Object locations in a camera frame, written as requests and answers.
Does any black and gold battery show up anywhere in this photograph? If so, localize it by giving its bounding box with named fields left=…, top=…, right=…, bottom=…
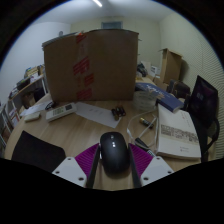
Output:
left=139, top=117, right=155, bottom=130

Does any clear plastic container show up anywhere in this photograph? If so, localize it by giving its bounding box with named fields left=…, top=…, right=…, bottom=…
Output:
left=133, top=89, right=158, bottom=111

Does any cluttered shelf unit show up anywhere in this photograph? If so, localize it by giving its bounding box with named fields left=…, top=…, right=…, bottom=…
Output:
left=0, top=64, right=48, bottom=158

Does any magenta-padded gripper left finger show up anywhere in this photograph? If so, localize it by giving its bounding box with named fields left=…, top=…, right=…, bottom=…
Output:
left=52, top=143, right=102, bottom=189

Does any tall open cardboard box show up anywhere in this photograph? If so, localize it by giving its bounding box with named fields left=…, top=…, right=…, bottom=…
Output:
left=159, top=48, right=184, bottom=84

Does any window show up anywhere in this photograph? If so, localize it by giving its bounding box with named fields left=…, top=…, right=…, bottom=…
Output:
left=100, top=20, right=124, bottom=30

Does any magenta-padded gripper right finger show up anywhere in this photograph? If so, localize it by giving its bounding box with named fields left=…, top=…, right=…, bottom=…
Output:
left=128, top=143, right=175, bottom=188

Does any white remote control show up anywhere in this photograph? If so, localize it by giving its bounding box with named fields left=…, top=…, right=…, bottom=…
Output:
left=45, top=103, right=78, bottom=123

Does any dark small battery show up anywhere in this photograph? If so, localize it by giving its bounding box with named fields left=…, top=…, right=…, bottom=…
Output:
left=111, top=108, right=120, bottom=121
left=116, top=105, right=127, bottom=117

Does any small black cord bundle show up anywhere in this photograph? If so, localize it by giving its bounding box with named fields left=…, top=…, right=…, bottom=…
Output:
left=44, top=101, right=57, bottom=111

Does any blue book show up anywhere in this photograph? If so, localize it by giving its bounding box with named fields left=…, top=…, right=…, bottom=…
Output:
left=134, top=82, right=185, bottom=113

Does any black mouse pad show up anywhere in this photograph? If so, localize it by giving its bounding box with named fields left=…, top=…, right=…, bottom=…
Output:
left=11, top=130, right=67, bottom=174

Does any dark marker pen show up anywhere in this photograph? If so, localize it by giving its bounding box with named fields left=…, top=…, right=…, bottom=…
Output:
left=134, top=137, right=156, bottom=158

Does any black office chair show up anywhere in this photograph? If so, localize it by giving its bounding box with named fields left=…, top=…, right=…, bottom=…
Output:
left=186, top=75, right=221, bottom=163

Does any white thick book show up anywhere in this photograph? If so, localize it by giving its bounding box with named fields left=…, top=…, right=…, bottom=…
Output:
left=155, top=103, right=202, bottom=160

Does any white cable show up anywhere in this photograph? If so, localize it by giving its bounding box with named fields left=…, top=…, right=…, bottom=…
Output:
left=126, top=111, right=158, bottom=148

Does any black computer mouse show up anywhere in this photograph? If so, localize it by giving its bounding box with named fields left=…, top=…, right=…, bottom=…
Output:
left=99, top=131, right=131, bottom=175

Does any large brown cardboard box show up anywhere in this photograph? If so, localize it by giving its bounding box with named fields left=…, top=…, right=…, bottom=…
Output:
left=42, top=28, right=140, bottom=103

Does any dark bag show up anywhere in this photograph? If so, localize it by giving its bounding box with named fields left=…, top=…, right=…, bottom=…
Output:
left=168, top=79, right=191, bottom=100

